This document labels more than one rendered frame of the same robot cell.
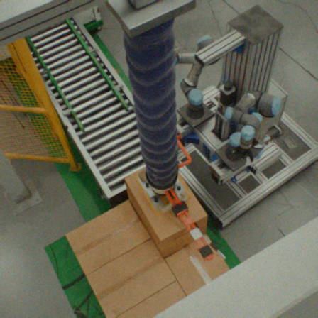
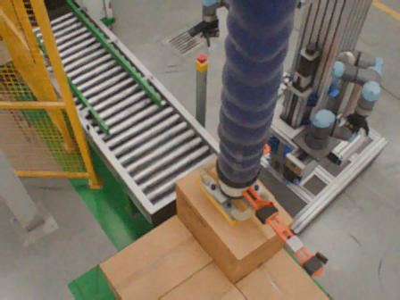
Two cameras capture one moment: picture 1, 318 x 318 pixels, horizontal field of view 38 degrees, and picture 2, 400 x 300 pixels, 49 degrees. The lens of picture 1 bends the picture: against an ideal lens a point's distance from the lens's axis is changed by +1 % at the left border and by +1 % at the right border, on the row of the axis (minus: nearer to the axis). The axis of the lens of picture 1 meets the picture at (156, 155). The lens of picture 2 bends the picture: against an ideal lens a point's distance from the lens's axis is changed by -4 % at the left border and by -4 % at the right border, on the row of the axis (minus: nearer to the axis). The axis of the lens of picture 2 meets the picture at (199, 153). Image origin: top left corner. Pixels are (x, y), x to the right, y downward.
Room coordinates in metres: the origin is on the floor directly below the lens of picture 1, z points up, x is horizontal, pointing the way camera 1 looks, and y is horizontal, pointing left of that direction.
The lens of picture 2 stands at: (0.33, 0.46, 3.25)
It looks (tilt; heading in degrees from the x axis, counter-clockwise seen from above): 56 degrees down; 346
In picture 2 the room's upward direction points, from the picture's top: 1 degrees clockwise
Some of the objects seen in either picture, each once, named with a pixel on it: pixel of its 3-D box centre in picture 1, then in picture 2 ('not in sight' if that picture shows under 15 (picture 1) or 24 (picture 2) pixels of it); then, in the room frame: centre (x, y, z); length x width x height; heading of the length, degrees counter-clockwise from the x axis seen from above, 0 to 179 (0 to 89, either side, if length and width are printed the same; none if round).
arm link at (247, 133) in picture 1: (247, 135); (369, 95); (1.43, -0.54, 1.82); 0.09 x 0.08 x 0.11; 146
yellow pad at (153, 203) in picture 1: (151, 193); (220, 196); (1.47, 0.07, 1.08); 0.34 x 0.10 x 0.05; 23
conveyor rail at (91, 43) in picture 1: (116, 79); (140, 73); (3.05, 0.33, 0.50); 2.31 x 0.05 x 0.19; 25
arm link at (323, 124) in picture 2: (238, 142); (323, 123); (1.75, -0.61, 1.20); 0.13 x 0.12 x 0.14; 56
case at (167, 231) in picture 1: (165, 206); (231, 217); (1.50, -0.02, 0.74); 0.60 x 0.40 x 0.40; 23
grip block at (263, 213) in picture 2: (179, 209); (266, 212); (1.28, -0.12, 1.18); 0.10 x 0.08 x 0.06; 113
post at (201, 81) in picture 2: not in sight; (201, 107); (2.58, -0.08, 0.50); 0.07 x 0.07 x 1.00; 25
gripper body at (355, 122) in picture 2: (243, 150); (357, 119); (1.42, -0.54, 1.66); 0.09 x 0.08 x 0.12; 120
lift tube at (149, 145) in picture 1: (154, 91); (260, 21); (1.51, -0.02, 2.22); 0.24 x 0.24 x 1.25
